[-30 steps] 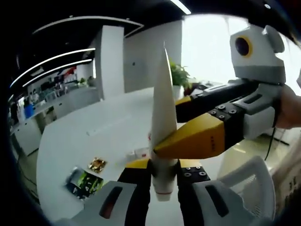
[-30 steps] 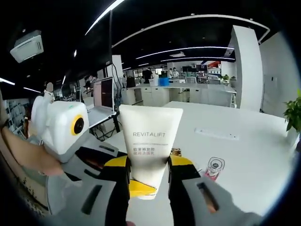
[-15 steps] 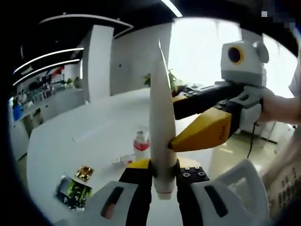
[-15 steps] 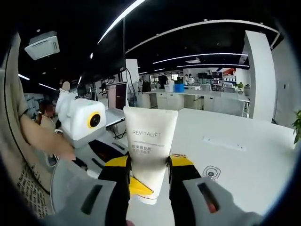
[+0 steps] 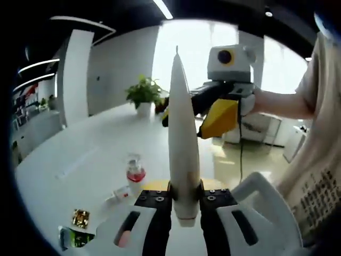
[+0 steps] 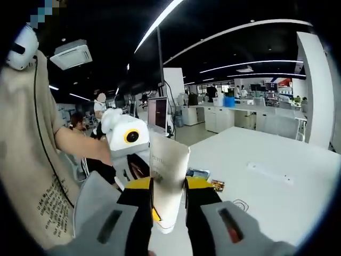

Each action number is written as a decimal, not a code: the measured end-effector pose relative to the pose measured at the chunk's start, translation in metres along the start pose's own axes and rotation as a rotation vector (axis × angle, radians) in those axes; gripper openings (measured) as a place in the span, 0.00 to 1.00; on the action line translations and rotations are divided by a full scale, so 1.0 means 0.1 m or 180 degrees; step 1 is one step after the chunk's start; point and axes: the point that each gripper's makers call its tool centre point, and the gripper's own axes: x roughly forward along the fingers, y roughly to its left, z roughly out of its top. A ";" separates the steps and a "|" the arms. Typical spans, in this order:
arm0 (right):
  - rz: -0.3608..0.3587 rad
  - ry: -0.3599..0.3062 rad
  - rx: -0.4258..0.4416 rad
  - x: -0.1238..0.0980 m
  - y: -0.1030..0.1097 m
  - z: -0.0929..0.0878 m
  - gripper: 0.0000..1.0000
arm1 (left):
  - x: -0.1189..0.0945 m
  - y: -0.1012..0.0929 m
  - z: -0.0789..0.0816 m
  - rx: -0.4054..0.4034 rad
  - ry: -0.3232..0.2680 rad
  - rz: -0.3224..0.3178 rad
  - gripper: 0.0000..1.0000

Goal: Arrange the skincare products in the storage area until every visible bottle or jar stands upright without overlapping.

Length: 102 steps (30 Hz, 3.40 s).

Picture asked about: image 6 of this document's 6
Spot person's black striped trousers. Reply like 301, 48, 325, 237
79, 156, 117, 185

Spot pale office chair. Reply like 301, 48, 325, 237
255, 114, 299, 139

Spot white worn device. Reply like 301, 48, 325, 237
6, 23, 39, 71

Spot black ceiling pole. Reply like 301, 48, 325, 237
157, 26, 165, 87

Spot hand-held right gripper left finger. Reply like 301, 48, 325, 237
47, 177, 155, 256

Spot white office counter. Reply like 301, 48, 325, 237
182, 104, 267, 134

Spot background display shelves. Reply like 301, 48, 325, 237
263, 78, 294, 107

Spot green black skincare sachet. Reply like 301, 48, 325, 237
188, 167, 210, 179

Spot white skincare tube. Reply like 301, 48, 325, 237
149, 132, 191, 235

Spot ceiling air conditioner unit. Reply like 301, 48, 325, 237
50, 39, 93, 70

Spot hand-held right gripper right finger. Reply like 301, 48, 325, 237
183, 178, 297, 256

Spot black device cable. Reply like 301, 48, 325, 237
33, 54, 76, 209

